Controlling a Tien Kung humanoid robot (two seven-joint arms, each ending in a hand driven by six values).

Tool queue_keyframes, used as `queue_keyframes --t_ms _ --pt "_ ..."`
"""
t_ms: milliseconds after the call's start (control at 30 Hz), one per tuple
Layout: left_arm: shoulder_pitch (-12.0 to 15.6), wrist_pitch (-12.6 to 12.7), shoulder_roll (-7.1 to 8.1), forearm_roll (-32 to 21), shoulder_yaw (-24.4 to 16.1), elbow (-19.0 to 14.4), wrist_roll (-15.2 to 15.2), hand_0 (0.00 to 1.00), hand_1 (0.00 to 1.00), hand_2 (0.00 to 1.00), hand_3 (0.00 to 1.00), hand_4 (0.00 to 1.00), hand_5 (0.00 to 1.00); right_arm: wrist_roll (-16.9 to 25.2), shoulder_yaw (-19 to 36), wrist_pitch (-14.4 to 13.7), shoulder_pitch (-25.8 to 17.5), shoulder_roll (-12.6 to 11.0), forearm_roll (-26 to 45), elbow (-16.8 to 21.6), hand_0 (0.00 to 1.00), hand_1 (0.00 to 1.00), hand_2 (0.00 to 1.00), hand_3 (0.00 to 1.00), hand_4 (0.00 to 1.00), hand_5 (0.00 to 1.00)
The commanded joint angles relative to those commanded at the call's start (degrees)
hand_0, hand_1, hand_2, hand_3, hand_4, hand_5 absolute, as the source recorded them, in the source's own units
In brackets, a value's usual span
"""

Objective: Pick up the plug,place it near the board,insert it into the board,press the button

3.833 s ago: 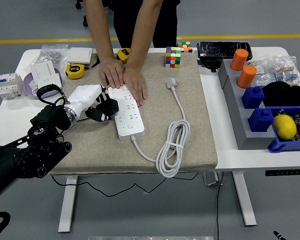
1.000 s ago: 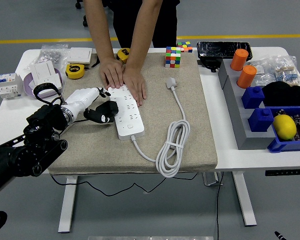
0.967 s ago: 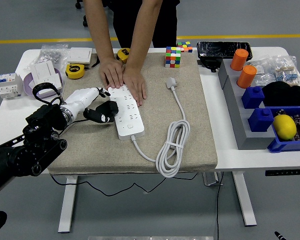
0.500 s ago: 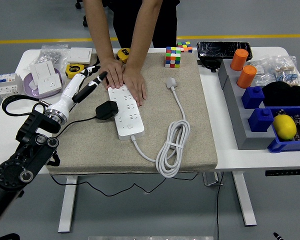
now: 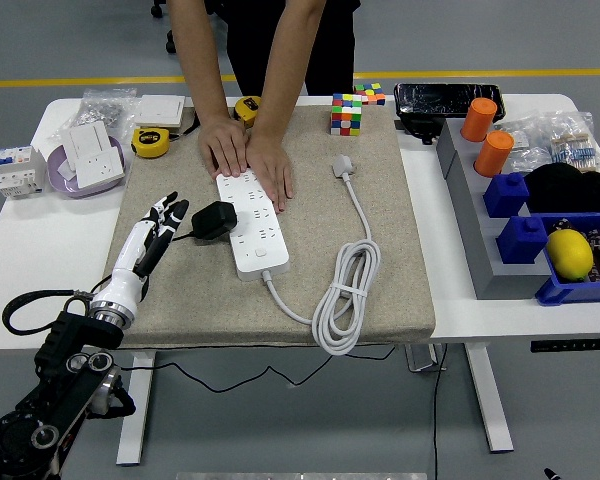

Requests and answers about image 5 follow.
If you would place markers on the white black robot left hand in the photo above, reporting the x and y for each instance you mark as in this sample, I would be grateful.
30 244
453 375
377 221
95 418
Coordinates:
137 250

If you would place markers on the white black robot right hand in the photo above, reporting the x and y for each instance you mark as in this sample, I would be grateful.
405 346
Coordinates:
550 475

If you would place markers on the person's right hand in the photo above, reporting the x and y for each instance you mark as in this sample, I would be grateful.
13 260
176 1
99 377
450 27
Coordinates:
225 145

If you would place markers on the person's left hand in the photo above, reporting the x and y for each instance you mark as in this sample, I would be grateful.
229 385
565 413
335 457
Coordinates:
270 165

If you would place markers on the black plug adapter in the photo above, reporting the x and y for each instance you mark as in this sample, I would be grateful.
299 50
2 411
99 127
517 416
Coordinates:
215 220

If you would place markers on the white power strip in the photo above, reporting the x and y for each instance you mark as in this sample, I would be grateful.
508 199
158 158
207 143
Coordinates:
252 240

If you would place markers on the person's right forearm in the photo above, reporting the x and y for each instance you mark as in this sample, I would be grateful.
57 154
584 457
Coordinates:
200 60

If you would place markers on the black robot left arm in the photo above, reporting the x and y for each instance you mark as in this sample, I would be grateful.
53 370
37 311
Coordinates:
65 390

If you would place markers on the person's left forearm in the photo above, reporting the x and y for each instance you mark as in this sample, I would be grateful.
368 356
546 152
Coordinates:
290 65

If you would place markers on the yellow black tape measure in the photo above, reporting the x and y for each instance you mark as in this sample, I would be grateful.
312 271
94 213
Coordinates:
245 107

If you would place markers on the grey-brown mat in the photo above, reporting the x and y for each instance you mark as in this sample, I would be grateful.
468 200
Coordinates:
310 225

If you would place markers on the large colourful puzzle cube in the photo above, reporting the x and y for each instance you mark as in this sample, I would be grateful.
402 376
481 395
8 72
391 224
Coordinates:
345 115

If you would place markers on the white table leg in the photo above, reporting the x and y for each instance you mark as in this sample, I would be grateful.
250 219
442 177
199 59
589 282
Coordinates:
490 400
132 440

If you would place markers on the person's body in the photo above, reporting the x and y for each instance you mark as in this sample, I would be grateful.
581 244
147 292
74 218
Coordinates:
250 50

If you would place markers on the purple bowl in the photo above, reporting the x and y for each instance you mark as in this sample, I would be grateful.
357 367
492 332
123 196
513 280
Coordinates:
60 182

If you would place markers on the small colourful puzzle cube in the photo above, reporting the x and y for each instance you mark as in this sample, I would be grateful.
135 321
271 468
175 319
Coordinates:
371 94

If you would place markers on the clear bag of screws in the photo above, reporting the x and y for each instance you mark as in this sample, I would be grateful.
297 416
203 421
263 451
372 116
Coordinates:
105 107

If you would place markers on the black table control panel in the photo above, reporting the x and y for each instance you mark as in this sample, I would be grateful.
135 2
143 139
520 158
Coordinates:
570 345

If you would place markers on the white circuit breaker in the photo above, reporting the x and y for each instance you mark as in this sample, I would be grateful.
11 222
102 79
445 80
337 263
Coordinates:
17 172

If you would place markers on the black office chair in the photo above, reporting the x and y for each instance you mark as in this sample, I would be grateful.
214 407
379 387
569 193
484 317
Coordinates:
156 10

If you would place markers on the grey box under table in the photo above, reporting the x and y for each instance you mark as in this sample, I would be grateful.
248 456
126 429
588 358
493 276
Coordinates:
421 357

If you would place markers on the blue storage bin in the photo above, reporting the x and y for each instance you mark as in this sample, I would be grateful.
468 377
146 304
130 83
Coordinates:
565 292

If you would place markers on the black plastic tray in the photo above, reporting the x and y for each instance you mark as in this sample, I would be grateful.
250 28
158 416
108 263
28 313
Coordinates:
445 97

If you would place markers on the orange cylinder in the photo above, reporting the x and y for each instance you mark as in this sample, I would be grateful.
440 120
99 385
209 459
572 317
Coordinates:
494 155
479 120

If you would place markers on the grey stepped block holder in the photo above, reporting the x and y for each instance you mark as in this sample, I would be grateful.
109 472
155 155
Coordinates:
475 240

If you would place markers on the yellow lemon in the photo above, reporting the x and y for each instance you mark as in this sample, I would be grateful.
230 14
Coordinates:
570 254

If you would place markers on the blue block with knob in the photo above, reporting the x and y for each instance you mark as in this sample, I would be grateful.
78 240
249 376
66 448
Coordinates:
505 195
521 241

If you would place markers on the clear bag of small parts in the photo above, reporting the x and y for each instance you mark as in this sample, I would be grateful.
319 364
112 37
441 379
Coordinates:
525 150

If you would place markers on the black cloth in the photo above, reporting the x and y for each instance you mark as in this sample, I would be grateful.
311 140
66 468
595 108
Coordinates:
570 187

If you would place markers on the clear bag of resistors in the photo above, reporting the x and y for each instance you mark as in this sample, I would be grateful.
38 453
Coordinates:
577 145

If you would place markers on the white wall switch panel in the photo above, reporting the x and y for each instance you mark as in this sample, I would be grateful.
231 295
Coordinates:
159 110

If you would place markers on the white wall socket plate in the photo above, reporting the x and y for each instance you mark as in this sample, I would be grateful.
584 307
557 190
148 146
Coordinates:
100 167

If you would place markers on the white blank switch plate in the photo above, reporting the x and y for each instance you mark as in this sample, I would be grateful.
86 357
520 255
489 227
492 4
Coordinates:
85 142

